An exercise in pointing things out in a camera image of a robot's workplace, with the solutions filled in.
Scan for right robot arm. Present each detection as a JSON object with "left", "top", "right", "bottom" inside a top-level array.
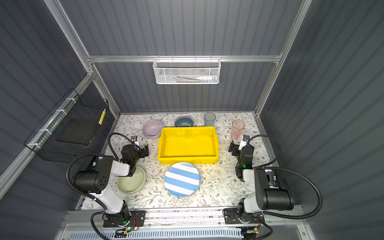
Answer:
[{"left": 228, "top": 135, "right": 295, "bottom": 223}]

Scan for white wire mesh basket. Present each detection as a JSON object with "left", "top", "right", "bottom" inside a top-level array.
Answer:
[{"left": 153, "top": 57, "right": 222, "bottom": 85}]

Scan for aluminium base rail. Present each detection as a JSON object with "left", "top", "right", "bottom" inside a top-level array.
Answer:
[{"left": 59, "top": 207, "right": 305, "bottom": 232}]

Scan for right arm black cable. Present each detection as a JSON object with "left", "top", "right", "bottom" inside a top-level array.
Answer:
[{"left": 248, "top": 134, "right": 323, "bottom": 240}]

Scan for yellow plastic bin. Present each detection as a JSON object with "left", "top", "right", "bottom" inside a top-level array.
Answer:
[{"left": 158, "top": 127, "right": 219, "bottom": 165}]

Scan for black wire basket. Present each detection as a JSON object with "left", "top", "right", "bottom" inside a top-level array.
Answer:
[{"left": 24, "top": 91, "right": 114, "bottom": 163}]

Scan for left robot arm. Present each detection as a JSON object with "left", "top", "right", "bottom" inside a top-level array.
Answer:
[{"left": 66, "top": 133, "right": 149, "bottom": 226}]

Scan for dark blue ceramic bowl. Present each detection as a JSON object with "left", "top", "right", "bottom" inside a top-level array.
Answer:
[{"left": 175, "top": 117, "right": 194, "bottom": 127}]

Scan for items in white basket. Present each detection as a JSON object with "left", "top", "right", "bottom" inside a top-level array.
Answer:
[{"left": 167, "top": 76, "right": 219, "bottom": 84}]

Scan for green ceramic bowl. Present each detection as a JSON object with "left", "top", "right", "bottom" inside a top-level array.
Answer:
[{"left": 117, "top": 167, "right": 146, "bottom": 195}]

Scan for grey translucent cup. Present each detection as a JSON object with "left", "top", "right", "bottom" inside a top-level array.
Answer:
[{"left": 204, "top": 113, "right": 217, "bottom": 127}]

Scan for purple ceramic bowl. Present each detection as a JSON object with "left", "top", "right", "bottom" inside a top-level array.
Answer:
[{"left": 142, "top": 120, "right": 164, "bottom": 140}]

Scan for pink translucent cup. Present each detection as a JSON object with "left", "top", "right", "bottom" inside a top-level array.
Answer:
[{"left": 231, "top": 120, "right": 245, "bottom": 140}]

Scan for yellow tag on basket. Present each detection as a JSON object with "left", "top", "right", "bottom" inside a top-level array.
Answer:
[{"left": 98, "top": 109, "right": 106, "bottom": 125}]

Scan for blue white striped plate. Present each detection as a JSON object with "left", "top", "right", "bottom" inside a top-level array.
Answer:
[{"left": 164, "top": 162, "right": 201, "bottom": 198}]

